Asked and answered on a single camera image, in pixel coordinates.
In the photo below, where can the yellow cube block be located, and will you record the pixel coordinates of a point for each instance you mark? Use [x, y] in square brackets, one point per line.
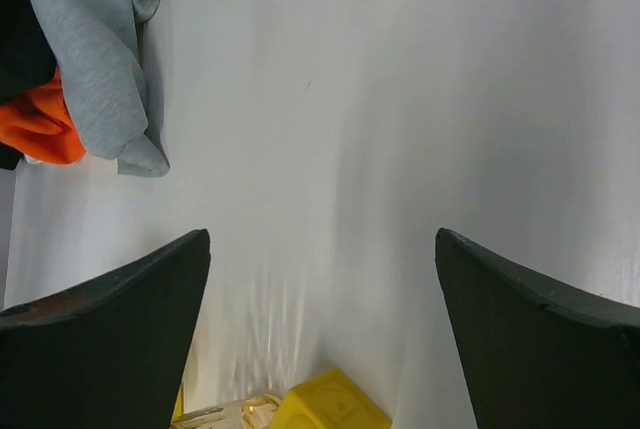
[330, 400]

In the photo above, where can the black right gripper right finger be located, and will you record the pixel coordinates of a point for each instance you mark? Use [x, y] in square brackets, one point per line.
[537, 352]

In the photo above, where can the black cloth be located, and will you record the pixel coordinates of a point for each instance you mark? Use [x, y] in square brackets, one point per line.
[27, 61]

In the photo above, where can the grey cloth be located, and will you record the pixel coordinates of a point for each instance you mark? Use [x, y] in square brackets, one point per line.
[96, 47]

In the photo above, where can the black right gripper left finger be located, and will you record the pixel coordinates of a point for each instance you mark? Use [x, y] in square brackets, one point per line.
[109, 352]

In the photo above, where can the orange cloth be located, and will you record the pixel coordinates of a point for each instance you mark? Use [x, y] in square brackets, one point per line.
[38, 124]

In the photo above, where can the clear amber plastic cup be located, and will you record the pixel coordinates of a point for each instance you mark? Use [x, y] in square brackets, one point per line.
[250, 413]

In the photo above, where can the white cloth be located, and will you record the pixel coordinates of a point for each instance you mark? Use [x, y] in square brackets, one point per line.
[30, 160]

